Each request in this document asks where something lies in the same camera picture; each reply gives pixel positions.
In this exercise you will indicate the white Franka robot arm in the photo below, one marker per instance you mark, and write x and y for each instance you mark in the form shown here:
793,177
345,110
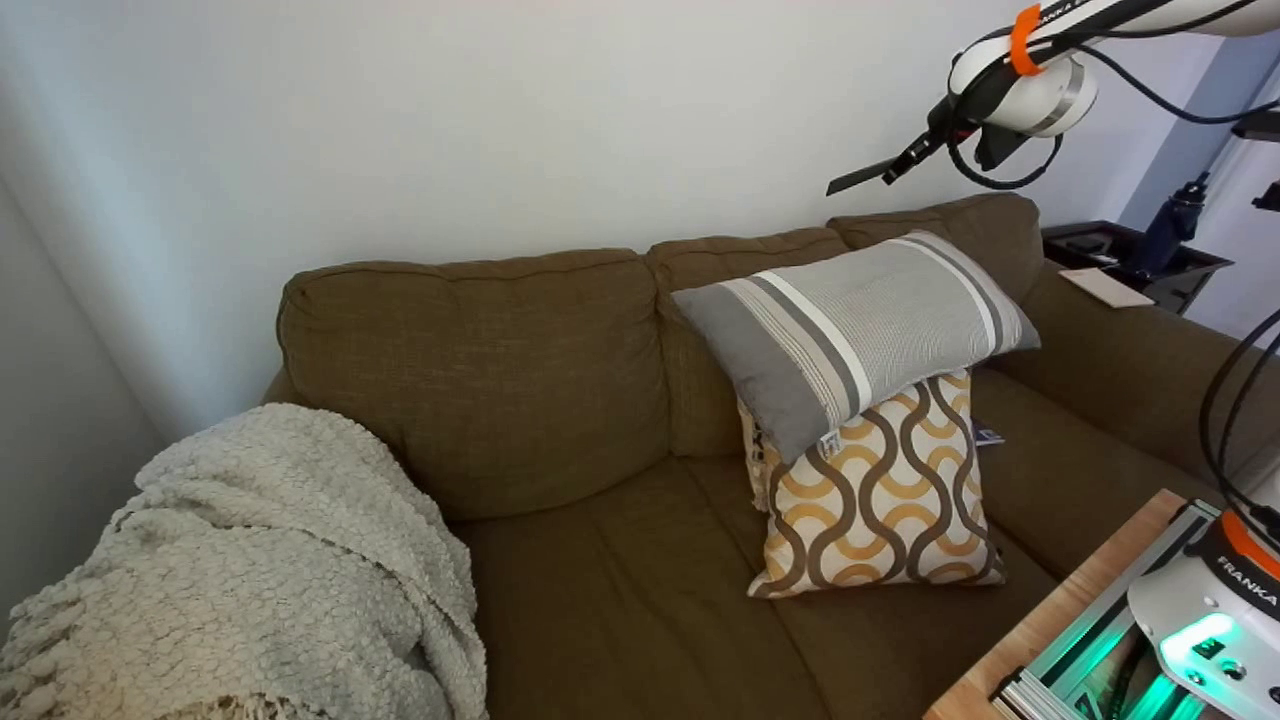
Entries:
1033,85

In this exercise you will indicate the gray striped pillow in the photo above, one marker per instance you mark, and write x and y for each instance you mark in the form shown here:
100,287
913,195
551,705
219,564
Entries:
855,332

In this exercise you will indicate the wavy patterned cream pillow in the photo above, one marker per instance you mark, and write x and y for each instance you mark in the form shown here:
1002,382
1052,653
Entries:
881,507

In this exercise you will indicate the brown fabric sofa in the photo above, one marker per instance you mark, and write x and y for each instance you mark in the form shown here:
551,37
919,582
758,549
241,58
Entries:
505,386

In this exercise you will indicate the cream knit blanket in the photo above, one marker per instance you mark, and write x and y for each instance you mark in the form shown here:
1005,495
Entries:
266,573

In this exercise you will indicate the wooden table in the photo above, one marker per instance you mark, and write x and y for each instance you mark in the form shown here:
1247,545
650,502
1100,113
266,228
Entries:
1052,624

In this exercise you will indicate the dark cluttered desk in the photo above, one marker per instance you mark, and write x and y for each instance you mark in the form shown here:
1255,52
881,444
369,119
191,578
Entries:
1146,247

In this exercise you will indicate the aluminum frame rail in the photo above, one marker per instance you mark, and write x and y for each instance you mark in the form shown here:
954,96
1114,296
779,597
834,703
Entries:
1064,666

